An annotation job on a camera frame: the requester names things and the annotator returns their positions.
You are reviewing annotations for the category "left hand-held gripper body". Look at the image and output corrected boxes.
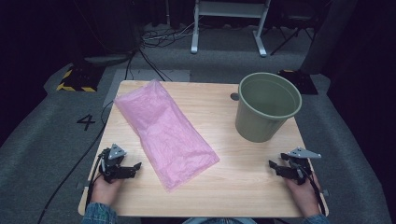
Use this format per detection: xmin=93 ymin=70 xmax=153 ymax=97
xmin=97 ymin=143 xmax=128 ymax=184

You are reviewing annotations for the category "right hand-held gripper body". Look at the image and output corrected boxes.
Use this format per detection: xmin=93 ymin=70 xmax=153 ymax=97
xmin=286 ymin=147 xmax=322 ymax=187

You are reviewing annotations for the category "green plastic bin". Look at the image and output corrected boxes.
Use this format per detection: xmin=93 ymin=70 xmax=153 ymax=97
xmin=234 ymin=72 xmax=304 ymax=144

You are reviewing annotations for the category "pink plastic bag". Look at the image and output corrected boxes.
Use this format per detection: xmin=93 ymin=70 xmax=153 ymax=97
xmin=113 ymin=78 xmax=221 ymax=192

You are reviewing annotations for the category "person's left hand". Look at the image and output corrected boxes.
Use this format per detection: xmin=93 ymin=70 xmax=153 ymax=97
xmin=90 ymin=177 xmax=123 ymax=206

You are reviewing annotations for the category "person's right hand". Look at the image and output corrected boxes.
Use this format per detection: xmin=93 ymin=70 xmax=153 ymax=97
xmin=284 ymin=172 xmax=322 ymax=218

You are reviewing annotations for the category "black yellow striped base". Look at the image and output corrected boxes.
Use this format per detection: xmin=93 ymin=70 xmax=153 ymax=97
xmin=55 ymin=63 xmax=106 ymax=93
xmin=277 ymin=69 xmax=319 ymax=96

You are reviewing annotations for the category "person's lap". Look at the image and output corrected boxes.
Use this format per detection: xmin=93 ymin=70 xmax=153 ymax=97
xmin=181 ymin=217 xmax=258 ymax=224

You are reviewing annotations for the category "dark stand with grey base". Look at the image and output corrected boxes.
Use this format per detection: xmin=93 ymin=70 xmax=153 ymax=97
xmin=73 ymin=0 xmax=142 ymax=67

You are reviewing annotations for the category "black tripod stand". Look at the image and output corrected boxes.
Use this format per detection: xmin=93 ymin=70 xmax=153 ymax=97
xmin=269 ymin=8 xmax=316 ymax=57

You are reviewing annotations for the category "grey curtain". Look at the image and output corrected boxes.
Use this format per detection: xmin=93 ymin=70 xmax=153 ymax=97
xmin=299 ymin=0 xmax=360 ymax=76

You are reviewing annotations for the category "left hand-held gripper cable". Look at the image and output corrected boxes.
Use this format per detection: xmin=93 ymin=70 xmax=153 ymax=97
xmin=85 ymin=148 xmax=109 ymax=213

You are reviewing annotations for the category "long black floor cable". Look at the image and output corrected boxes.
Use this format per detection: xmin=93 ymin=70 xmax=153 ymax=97
xmin=36 ymin=100 xmax=115 ymax=224

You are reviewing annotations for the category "tangle of floor cables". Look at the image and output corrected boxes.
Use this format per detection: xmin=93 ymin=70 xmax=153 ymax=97
xmin=141 ymin=21 xmax=201 ymax=49

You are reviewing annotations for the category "white metal stand frame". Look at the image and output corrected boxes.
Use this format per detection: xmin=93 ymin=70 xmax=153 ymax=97
xmin=190 ymin=0 xmax=272 ymax=58

